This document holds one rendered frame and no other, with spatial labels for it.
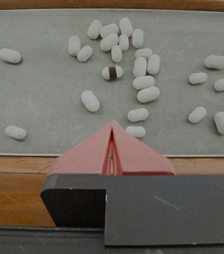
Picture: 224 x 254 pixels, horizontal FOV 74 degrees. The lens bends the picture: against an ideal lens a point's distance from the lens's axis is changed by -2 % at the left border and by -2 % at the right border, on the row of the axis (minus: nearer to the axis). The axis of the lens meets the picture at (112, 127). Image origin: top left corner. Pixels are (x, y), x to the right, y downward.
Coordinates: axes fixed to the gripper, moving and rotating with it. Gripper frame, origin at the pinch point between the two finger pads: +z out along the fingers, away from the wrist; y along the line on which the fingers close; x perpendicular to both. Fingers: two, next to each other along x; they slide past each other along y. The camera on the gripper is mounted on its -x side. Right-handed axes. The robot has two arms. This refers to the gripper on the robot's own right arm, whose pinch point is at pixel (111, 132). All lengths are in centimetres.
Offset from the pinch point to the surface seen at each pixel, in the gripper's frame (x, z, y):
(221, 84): 1.2, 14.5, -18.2
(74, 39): -4.6, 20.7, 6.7
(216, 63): -1.4, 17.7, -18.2
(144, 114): 4.5, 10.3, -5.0
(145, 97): 2.6, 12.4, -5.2
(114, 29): -6.0, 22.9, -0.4
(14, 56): -2.3, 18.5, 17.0
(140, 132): 6.3, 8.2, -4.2
